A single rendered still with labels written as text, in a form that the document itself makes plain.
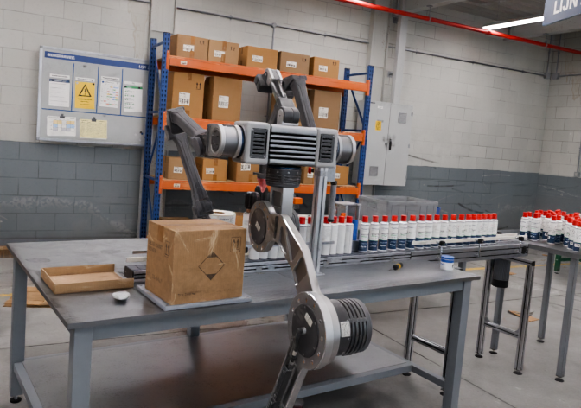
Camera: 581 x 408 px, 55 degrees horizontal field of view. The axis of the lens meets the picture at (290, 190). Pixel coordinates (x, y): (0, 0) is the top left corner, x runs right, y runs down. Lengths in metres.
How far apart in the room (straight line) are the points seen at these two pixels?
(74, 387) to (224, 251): 0.68
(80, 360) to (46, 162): 5.05
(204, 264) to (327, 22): 6.43
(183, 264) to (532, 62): 9.49
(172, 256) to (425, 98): 7.53
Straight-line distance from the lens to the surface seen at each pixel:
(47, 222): 7.07
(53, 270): 2.55
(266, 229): 2.11
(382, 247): 3.24
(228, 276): 2.18
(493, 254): 3.97
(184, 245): 2.06
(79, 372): 2.09
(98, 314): 2.07
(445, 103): 9.53
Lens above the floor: 1.48
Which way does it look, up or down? 5 degrees down
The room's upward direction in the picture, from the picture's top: 5 degrees clockwise
